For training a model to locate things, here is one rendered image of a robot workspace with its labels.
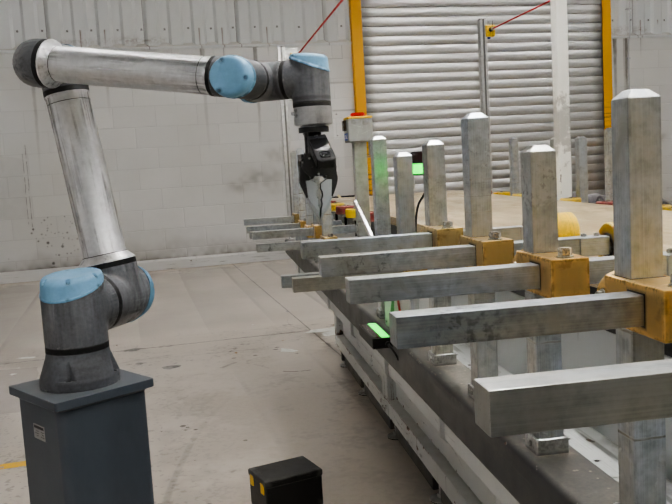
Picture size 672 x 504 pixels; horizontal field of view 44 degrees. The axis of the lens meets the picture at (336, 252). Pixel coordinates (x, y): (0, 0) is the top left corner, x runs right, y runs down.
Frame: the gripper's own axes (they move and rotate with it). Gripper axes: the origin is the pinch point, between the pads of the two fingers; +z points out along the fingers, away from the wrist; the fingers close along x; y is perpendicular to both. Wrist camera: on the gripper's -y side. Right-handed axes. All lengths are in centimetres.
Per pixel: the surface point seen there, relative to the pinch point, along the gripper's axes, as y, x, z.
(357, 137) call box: 32.7, -17.4, -17.8
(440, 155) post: -41.5, -16.1, -11.6
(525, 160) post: -90, -11, -10
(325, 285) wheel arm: -19.4, 3.4, 14.4
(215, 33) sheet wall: 745, -28, -158
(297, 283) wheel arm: -19.2, 9.3, 13.5
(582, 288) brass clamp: -99, -14, 5
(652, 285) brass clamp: -121, -10, 2
